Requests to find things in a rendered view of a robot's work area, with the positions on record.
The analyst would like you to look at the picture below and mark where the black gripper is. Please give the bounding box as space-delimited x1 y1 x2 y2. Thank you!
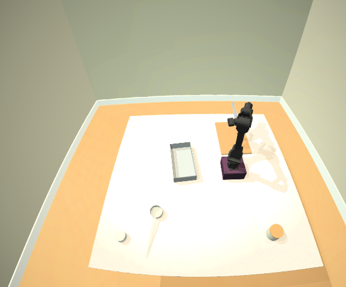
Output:
227 117 237 127

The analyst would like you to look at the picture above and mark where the light brown wooden board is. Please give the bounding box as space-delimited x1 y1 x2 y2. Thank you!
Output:
215 122 252 155

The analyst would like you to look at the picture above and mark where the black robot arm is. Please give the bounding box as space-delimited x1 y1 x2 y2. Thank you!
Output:
227 102 253 170

